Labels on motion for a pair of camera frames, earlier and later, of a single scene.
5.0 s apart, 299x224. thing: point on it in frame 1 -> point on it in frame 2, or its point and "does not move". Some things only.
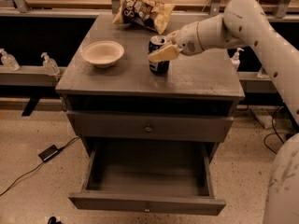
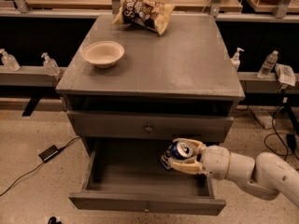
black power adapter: (49, 153) does not move
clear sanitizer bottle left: (49, 65) does not move
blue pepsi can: (159, 66) -> (178, 150)
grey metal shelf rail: (29, 76) does not move
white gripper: (186, 39) -> (215, 161)
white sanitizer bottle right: (234, 62) does not move
